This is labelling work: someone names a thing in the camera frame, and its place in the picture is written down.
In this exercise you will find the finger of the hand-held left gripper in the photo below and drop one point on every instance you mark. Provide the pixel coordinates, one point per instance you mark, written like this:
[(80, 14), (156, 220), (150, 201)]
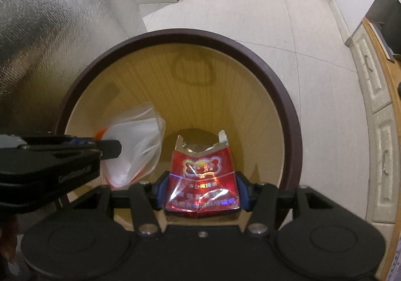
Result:
[(109, 149), (83, 141)]

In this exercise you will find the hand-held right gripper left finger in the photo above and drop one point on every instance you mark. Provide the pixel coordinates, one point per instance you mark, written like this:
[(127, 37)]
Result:
[(160, 193)]

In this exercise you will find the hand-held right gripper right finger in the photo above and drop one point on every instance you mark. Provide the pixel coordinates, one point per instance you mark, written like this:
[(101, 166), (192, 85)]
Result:
[(246, 193)]

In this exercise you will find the white plastic bag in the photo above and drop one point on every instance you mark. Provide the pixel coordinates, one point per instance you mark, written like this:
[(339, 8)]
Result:
[(134, 146)]

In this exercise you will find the red cigarette pack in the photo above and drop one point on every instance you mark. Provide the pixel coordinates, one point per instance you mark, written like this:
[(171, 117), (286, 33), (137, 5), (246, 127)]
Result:
[(200, 187)]

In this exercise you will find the brown rimmed trash bin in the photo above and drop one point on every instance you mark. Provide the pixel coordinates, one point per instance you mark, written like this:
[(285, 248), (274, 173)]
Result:
[(194, 102)]

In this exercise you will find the silver foil covered table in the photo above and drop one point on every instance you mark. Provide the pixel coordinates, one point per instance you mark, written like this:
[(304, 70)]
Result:
[(47, 49)]

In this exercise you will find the pale purple perforated sheet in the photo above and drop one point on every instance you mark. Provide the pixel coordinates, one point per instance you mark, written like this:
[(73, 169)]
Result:
[(396, 268)]

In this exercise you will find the white wooden top drawer cabinet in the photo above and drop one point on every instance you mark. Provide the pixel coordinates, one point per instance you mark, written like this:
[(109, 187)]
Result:
[(376, 80)]

